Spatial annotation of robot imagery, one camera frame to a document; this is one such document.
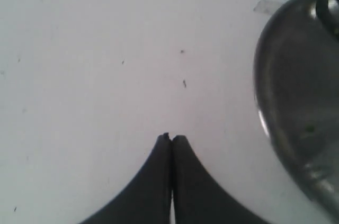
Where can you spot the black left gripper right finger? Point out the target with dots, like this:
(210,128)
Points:
(198,198)

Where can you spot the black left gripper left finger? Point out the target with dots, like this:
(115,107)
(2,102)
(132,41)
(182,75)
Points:
(147,197)

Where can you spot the round stainless steel plate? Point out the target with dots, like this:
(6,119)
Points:
(296,90)

